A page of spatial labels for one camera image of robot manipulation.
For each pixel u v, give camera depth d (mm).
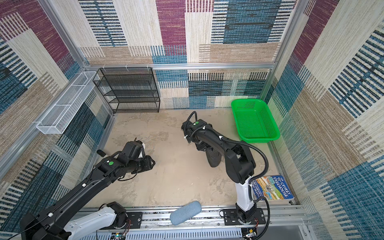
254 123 1116
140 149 607
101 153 919
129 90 1087
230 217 737
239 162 498
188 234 777
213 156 965
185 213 729
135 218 753
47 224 384
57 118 715
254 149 456
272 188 798
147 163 674
